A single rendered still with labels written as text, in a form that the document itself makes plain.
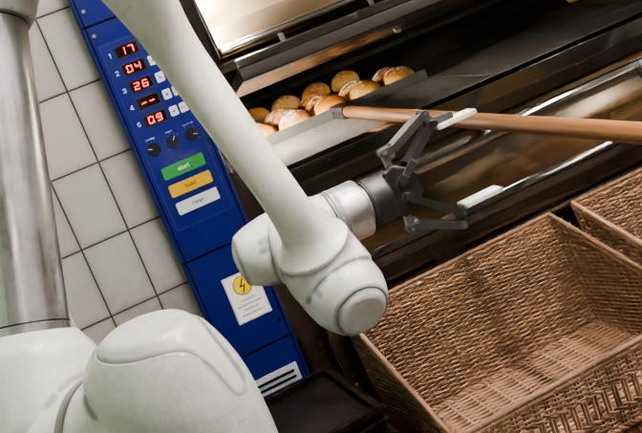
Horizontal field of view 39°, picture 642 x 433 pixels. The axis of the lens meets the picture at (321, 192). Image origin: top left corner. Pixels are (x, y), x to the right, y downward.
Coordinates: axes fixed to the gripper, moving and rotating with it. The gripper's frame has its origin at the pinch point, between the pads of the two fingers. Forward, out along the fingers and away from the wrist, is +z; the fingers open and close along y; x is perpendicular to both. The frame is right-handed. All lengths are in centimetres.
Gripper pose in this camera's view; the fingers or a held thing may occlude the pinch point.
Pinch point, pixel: (479, 152)
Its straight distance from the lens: 144.3
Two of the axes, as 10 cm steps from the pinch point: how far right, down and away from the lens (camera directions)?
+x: 3.1, 1.0, -9.5
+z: 8.8, -4.0, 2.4
